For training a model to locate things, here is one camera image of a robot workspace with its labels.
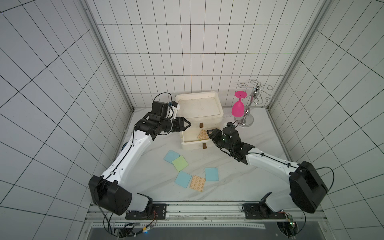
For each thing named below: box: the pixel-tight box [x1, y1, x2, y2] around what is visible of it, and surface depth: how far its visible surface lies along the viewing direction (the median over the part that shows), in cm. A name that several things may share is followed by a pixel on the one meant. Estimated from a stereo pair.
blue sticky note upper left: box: [163, 149, 181, 164], surface depth 95 cm
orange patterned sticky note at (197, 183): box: [189, 175, 206, 192], surface depth 84 cm
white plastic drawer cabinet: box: [175, 91, 224, 145], surface depth 89 cm
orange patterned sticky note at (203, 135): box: [197, 129, 210, 140], surface depth 94 cm
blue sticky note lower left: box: [174, 171, 192, 189], surface depth 85 cm
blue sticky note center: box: [204, 167, 220, 182], surface depth 87 cm
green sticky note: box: [172, 155, 189, 172], surface depth 92 cm
